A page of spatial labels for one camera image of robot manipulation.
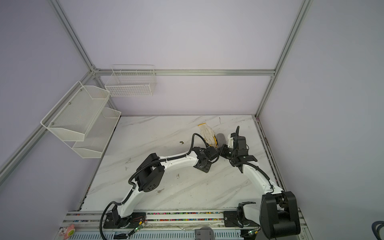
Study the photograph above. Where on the white wire basket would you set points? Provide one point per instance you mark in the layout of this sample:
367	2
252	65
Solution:
132	81

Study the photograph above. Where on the grey fabric oval case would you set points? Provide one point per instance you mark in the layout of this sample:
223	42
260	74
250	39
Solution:
221	140

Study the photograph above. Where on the white mesh lower shelf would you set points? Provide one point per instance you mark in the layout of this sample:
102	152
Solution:
101	132

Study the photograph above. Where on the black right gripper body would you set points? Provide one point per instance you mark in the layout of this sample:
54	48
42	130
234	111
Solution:
237	142

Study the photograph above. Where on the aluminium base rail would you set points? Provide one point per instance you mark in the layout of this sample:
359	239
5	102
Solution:
160	225

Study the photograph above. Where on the aluminium frame profile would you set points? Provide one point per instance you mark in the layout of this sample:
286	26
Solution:
18	156

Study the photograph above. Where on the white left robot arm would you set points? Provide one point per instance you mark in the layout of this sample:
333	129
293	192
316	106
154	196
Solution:
148	177

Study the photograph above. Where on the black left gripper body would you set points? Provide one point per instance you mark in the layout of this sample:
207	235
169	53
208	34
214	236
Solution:
212	152

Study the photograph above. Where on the white knit work glove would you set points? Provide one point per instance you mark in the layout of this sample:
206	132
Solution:
208	134

